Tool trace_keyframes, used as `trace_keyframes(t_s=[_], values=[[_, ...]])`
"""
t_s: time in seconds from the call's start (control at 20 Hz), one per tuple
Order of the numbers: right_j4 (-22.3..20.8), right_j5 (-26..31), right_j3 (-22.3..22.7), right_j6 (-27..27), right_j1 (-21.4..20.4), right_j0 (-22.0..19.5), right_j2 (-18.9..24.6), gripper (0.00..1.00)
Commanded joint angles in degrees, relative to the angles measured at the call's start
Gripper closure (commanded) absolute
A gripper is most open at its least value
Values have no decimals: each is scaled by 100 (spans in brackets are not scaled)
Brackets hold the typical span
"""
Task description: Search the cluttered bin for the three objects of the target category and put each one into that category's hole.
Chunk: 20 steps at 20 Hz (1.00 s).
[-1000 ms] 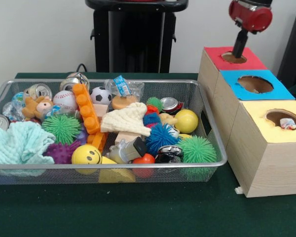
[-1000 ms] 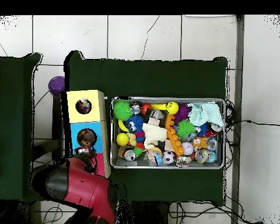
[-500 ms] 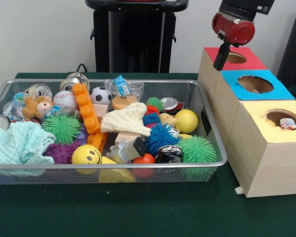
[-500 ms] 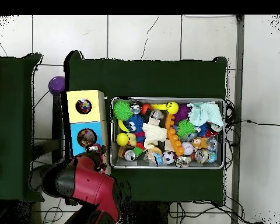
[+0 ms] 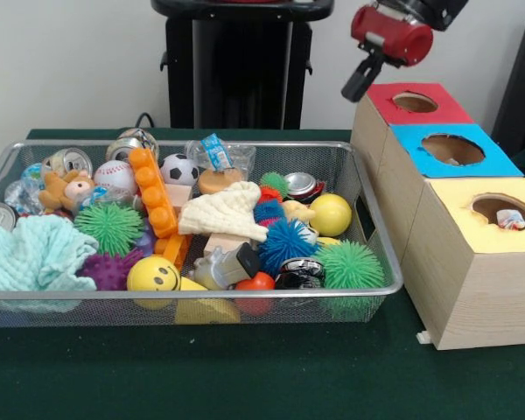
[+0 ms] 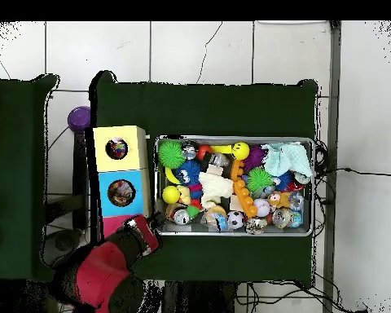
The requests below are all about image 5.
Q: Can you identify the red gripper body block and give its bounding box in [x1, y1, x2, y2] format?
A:
[349, 2, 435, 69]

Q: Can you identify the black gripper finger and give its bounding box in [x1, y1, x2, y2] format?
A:
[350, 57, 387, 104]
[340, 53, 379, 100]

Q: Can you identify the colourful dotted cloth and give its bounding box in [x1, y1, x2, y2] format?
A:
[496, 208, 525, 231]

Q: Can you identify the wooden box with three holes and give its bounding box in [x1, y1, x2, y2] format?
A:
[349, 81, 525, 351]

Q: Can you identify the plain yellow ball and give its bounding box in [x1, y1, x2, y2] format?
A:
[309, 193, 354, 237]

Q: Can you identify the blue spiky rubber ball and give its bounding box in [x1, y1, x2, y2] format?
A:
[258, 218, 320, 277]

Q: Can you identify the green spiky rubber ball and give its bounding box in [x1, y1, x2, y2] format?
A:
[317, 240, 386, 290]
[73, 201, 144, 257]

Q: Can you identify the cream fluffy cloth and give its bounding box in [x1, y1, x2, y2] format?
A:
[178, 181, 269, 242]

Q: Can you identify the black and white soccer ball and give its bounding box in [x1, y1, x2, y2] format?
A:
[159, 152, 200, 185]

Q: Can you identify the orange plastic block toy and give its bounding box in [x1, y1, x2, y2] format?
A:
[129, 147, 179, 240]

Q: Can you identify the white baseball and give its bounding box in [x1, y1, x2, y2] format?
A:
[94, 159, 139, 196]

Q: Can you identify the yellow smiley face ball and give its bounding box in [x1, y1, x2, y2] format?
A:
[126, 255, 182, 292]

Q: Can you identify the brown teddy bear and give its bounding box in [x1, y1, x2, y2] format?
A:
[38, 170, 95, 211]

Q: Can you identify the dark green table cloth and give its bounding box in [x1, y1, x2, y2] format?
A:
[0, 128, 525, 420]

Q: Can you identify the mint green knitted cloth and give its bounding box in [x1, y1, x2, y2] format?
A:
[0, 214, 100, 292]

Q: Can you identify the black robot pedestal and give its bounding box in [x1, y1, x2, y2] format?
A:
[150, 0, 336, 130]

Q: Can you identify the silver wire mesh bin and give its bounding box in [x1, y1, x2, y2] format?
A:
[0, 140, 404, 328]

